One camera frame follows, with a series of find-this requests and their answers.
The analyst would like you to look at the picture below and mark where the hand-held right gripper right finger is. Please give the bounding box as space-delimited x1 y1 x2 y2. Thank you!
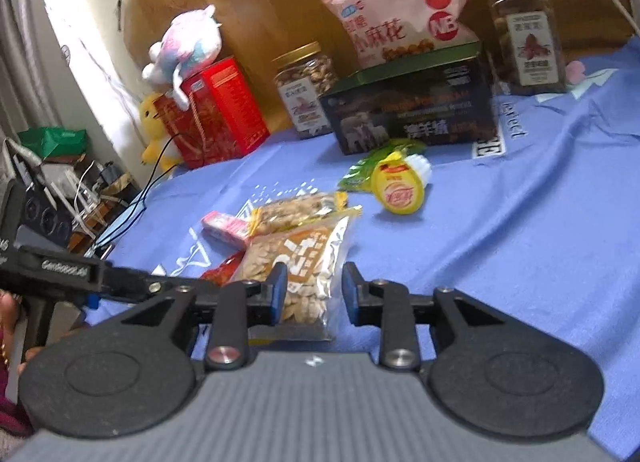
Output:
341 261 507 372

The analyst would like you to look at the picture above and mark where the yellow lidded snack cup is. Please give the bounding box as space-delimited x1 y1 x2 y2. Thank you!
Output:
370 154 432 216

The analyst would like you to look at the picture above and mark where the large pink snack bag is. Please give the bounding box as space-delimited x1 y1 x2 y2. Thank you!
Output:
320 0 471 70

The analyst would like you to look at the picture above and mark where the blue printed bedsheet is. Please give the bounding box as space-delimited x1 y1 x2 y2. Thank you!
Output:
85 34 640 462

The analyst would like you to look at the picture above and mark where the dark nut jar gold lid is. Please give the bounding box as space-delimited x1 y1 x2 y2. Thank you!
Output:
481 0 568 96

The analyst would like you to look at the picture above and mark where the black cable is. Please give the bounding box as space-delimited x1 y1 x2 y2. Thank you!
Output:
92 132 181 253

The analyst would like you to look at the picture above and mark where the pink white plush toy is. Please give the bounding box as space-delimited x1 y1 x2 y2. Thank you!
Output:
141 4 223 111

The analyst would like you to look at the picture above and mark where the grey curtain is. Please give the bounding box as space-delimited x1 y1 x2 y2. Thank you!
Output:
0 0 76 153

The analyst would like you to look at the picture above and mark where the green snack packet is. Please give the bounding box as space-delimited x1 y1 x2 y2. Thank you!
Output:
337 138 426 193

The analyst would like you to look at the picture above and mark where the red carton box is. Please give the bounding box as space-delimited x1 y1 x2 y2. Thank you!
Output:
154 56 271 170

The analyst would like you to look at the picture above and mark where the green bag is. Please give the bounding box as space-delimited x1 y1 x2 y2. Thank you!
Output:
17 127 90 160

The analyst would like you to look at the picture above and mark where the red snack packet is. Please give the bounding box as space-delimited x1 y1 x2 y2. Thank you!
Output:
200 251 247 287

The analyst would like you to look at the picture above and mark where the clear peanut bag yellow edge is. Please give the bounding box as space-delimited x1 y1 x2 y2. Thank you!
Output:
248 190 349 240

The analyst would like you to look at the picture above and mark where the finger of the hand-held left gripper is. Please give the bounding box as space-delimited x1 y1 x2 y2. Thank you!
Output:
97 262 173 305

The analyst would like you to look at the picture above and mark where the clear peanut bag brown label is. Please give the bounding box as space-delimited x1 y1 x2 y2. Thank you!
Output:
227 207 363 340

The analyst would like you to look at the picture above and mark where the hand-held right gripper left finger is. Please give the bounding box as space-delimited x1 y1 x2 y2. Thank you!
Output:
122 263 289 372

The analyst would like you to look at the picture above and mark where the light nut jar gold lid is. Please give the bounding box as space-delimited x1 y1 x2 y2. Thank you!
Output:
272 42 337 141

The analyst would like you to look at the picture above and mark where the person's left hand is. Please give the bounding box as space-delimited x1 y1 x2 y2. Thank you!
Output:
0 291 45 377

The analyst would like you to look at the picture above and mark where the dark tin box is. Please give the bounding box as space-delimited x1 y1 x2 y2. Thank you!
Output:
318 40 499 157

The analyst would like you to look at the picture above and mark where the yellow plush toy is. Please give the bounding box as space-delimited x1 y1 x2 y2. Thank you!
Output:
139 92 182 167

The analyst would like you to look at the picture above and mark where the tangle of white cables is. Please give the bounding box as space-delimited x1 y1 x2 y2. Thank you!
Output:
50 162 108 233

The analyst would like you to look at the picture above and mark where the small pink snack packet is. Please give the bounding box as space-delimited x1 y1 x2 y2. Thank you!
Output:
201 211 251 243

